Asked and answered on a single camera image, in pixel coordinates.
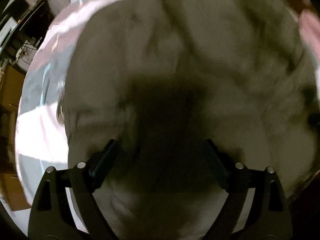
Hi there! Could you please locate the brown wooden cabinet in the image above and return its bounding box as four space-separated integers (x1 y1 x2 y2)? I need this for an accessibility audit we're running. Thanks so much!
1 60 30 211

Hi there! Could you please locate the white printer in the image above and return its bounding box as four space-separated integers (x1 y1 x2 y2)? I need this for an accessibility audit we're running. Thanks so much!
0 17 17 48

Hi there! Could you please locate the olive green puffer jacket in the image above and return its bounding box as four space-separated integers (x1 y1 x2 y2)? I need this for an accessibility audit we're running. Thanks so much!
56 0 320 240

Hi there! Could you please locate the patterned pink grey bed duvet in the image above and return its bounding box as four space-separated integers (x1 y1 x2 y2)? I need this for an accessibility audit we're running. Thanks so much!
13 0 320 233

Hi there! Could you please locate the black computer desk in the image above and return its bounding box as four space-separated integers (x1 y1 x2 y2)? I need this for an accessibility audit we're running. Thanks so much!
1 0 54 61

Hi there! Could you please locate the folded pink blanket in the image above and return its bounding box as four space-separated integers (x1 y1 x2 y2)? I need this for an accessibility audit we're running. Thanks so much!
298 10 319 67

